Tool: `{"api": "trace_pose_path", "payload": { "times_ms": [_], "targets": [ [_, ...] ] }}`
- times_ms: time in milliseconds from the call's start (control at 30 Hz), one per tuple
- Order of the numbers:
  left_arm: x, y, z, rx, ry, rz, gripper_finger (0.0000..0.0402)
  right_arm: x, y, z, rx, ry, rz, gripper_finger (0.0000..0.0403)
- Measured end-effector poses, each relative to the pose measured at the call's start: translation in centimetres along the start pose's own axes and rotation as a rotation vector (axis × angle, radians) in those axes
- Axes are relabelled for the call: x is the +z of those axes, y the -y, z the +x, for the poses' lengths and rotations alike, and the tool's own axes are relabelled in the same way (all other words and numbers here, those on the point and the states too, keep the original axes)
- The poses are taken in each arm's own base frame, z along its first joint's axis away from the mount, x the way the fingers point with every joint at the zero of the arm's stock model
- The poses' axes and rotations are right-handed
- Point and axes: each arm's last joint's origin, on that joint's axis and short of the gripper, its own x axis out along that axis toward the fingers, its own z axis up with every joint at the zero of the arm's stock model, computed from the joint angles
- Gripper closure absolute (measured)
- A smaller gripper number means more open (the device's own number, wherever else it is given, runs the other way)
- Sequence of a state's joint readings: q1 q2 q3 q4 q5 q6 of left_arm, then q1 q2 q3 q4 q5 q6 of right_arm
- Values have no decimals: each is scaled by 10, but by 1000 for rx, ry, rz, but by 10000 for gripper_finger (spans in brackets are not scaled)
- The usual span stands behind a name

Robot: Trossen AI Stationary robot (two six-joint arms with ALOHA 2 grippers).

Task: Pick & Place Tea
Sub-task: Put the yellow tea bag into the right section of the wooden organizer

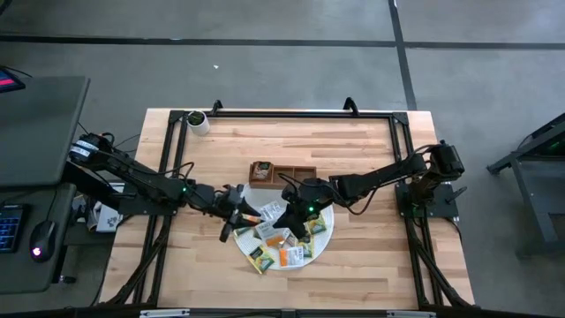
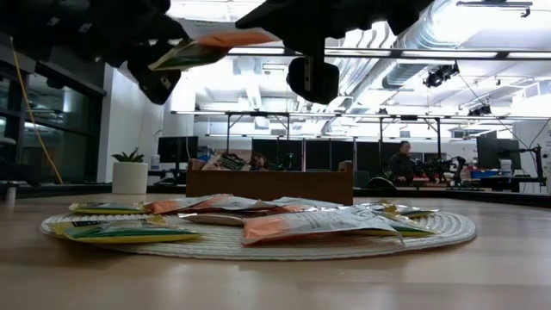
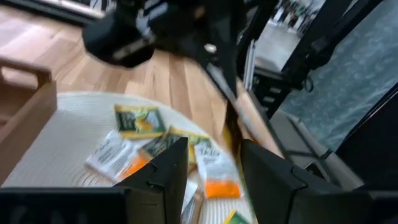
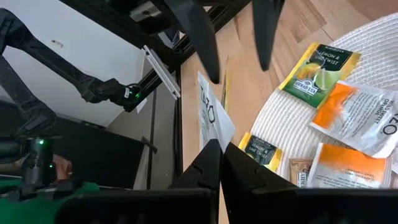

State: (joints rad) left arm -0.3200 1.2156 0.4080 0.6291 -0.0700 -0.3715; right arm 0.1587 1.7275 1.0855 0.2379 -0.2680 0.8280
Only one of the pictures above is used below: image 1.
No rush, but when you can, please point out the wooden three-compartment box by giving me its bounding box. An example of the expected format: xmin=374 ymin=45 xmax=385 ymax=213
xmin=248 ymin=161 xmax=318 ymax=190

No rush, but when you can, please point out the white printed box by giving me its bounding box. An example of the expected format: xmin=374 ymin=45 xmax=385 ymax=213
xmin=86 ymin=201 xmax=125 ymax=234

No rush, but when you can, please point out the silver frame bracket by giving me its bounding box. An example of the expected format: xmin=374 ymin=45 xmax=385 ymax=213
xmin=386 ymin=310 xmax=437 ymax=318
xmin=139 ymin=308 xmax=191 ymax=318

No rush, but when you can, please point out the brown vanilla tea bag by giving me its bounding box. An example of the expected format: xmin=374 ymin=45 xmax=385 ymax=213
xmin=253 ymin=161 xmax=274 ymax=181

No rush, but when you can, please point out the grey standing desk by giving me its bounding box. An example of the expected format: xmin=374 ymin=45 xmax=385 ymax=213
xmin=0 ymin=74 xmax=92 ymax=296

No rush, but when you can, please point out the black metal table frame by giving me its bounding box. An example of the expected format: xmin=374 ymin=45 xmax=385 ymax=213
xmin=99 ymin=96 xmax=478 ymax=318

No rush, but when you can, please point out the black backlit keyboard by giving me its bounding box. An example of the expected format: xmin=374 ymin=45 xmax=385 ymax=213
xmin=0 ymin=202 xmax=33 ymax=255

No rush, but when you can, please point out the black computer mouse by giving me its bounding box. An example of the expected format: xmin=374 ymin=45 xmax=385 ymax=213
xmin=27 ymin=219 xmax=57 ymax=264

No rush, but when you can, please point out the white round woven placemat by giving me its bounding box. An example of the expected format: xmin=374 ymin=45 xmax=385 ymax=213
xmin=232 ymin=183 xmax=335 ymax=271

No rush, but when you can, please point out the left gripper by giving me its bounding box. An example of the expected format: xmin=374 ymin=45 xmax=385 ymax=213
xmin=205 ymin=184 xmax=262 ymax=243

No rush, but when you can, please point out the screen with pink stripe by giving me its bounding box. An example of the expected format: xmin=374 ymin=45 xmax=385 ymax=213
xmin=0 ymin=64 xmax=26 ymax=95

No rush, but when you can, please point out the small plant in white pot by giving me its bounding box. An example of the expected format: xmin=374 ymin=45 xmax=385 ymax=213
xmin=187 ymin=110 xmax=211 ymax=137

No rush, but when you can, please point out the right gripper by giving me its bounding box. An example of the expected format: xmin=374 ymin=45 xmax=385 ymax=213
xmin=272 ymin=176 xmax=335 ymax=243

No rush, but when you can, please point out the black metal side table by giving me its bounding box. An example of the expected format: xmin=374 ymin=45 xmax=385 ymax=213
xmin=485 ymin=112 xmax=565 ymax=260

